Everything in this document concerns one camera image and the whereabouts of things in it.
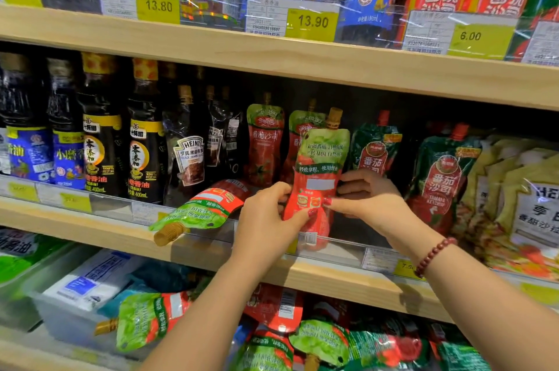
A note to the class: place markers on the person's left hand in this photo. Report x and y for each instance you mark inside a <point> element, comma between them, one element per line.
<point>260,231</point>

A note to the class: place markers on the person's right hand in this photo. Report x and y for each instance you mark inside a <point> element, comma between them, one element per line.
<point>377,205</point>

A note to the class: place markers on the person's right thumb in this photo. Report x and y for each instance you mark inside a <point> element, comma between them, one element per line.
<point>345,206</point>

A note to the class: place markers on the person's right middle finger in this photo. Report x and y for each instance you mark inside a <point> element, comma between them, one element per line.
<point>349,188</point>

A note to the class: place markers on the person's left thumb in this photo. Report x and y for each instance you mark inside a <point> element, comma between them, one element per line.
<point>305,218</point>

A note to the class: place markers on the red green ketchup pouch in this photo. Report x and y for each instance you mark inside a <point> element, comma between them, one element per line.
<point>146,318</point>
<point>264,143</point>
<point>319,157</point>
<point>205,209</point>
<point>295,139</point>
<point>321,342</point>
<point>275,305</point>
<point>264,353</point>

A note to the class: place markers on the person's left forearm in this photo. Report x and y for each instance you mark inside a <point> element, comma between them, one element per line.
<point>214,318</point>

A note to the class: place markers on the person's right forearm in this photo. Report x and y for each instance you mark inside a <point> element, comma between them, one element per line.
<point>489,296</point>

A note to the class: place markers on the dark green ketchup pouch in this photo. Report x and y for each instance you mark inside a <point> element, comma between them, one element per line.
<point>458,353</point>
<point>441,178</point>
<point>388,344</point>
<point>375,152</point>

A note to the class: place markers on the black pepper sauce bottle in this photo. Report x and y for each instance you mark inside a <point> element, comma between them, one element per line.
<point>185,157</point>
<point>215,139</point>
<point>233,139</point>

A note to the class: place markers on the pale yellow dressing pouch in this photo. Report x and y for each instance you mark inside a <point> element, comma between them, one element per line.
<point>502,191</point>
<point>530,226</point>
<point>482,174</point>

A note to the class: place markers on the wooden shelf board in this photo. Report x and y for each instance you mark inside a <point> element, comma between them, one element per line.
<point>279,58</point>
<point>131,235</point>
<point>39,353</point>

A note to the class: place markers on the teal plastic packet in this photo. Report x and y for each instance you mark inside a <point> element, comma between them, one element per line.
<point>161,277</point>

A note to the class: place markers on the yellow label dark oil bottle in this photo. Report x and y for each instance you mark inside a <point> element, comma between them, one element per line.
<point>101,143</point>
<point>146,152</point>

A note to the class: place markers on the white packet with blue label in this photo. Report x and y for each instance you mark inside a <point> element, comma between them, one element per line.
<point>87,281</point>

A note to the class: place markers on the blue label sesame oil bottle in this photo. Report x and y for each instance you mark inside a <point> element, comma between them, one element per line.
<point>26,143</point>
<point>67,152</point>

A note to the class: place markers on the large green red pouch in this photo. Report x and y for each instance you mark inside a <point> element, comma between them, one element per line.
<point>541,4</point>

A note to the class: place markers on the clear plastic bin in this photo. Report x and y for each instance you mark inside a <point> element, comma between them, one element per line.
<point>56,318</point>

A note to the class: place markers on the green sauce packet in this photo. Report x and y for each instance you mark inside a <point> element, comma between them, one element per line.
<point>22,253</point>

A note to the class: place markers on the clear plastic shelf rail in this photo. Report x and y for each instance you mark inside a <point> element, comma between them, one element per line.
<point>109,205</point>
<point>209,8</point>

